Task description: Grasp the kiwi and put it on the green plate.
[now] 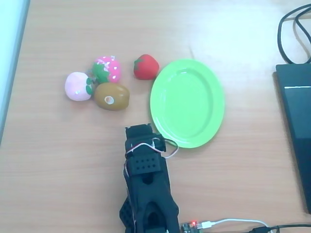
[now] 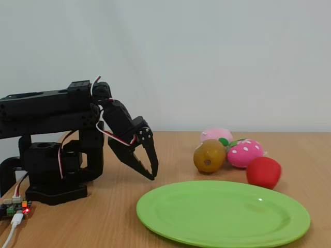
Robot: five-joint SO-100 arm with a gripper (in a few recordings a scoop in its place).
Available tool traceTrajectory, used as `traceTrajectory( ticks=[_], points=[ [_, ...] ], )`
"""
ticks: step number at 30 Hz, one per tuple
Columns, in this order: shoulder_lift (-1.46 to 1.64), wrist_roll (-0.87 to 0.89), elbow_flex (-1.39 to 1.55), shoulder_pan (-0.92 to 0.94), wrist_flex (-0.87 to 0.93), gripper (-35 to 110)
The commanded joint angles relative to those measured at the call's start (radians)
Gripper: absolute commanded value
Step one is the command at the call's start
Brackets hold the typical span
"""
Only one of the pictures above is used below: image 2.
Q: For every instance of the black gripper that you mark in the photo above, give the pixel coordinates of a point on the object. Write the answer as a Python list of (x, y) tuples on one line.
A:
[(135, 128)]

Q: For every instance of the brown toy kiwi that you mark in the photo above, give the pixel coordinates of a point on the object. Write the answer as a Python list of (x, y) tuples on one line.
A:
[(210, 155)]

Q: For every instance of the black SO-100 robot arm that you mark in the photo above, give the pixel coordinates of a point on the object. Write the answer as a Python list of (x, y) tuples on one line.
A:
[(46, 103)]

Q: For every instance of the green oval plate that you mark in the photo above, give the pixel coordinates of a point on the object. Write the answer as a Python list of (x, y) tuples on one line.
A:
[(212, 214)]

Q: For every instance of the light pink plush peach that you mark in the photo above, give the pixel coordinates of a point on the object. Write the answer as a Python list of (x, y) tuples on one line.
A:
[(217, 133)]

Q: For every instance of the pink plush strawberry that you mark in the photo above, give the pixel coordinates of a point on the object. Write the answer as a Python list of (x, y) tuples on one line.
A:
[(245, 153)]

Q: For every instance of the red toy apple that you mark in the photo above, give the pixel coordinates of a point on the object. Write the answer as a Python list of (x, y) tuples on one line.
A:
[(263, 171)]

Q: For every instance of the motor controller circuit board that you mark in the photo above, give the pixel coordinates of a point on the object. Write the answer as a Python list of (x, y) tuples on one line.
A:
[(15, 208)]

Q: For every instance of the black table clamp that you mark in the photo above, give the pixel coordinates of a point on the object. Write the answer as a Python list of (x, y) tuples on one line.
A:
[(5, 168)]

